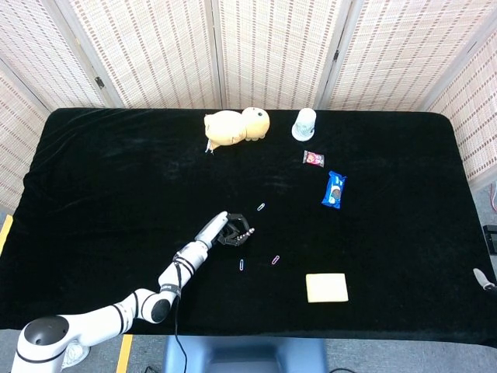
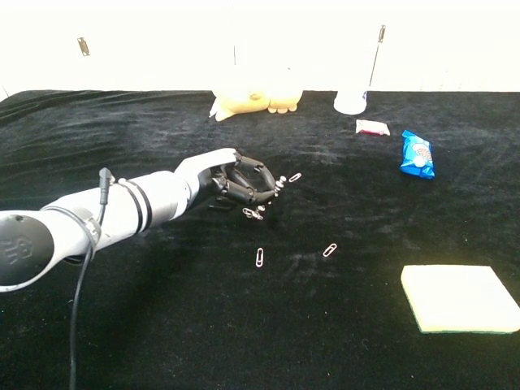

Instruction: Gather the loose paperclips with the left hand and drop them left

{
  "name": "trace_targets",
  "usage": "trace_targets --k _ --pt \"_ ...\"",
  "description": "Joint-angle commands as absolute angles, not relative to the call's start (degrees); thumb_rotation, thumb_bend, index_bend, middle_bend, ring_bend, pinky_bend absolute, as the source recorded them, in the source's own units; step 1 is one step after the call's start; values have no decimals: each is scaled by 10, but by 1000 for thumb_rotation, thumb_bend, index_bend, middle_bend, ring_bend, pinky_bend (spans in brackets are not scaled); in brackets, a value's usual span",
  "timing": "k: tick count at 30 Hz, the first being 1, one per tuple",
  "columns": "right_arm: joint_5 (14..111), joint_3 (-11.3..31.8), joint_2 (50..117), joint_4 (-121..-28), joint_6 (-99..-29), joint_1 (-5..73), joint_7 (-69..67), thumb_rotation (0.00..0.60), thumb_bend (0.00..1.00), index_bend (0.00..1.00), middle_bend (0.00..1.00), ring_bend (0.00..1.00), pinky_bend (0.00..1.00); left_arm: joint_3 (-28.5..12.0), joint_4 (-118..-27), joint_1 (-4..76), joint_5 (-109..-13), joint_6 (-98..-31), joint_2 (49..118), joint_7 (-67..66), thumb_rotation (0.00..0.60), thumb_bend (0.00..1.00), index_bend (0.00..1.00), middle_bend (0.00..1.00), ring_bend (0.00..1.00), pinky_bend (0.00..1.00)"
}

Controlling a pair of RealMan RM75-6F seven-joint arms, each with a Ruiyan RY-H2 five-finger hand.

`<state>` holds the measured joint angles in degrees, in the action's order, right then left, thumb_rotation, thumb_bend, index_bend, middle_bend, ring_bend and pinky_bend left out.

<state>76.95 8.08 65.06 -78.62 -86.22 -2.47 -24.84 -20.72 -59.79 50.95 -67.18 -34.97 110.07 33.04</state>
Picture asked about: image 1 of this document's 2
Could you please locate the black velvet tablecloth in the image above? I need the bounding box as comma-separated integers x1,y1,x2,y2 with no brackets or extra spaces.
0,107,497,347

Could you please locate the yellow sticky note pad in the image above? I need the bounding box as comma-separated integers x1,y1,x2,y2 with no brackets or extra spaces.
305,273,349,304

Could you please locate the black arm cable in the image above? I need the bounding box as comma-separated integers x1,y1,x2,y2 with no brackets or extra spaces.
172,254,189,373

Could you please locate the red candy packet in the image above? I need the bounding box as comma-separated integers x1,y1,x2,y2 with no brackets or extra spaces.
303,150,326,169

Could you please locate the white upturned paper cup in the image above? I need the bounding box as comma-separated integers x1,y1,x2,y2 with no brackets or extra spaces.
291,108,318,142

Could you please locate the black box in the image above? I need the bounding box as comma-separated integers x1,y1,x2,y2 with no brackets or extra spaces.
483,224,497,256

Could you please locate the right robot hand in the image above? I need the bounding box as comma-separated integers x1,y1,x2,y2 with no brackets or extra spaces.
472,267,496,291

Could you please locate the yellow floor tape strip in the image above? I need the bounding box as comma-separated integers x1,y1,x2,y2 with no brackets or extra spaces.
0,214,15,257
115,334,134,373

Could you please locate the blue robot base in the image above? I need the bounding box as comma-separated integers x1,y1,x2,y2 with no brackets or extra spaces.
161,334,329,373

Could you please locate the white sneaker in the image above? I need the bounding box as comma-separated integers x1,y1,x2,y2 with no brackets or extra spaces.
61,340,91,369

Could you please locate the yellow plush toy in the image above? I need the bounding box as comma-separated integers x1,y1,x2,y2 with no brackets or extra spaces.
203,106,271,155

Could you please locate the blue cookie packet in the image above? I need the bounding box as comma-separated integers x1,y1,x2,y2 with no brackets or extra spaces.
320,170,348,211

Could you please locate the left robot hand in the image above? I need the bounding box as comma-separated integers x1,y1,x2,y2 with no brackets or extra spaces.
193,211,253,248

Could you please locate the woven folding screen panel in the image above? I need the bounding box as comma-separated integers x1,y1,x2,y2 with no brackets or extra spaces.
211,0,353,110
0,0,121,110
316,0,497,112
0,65,51,211
422,23,497,191
54,0,224,110

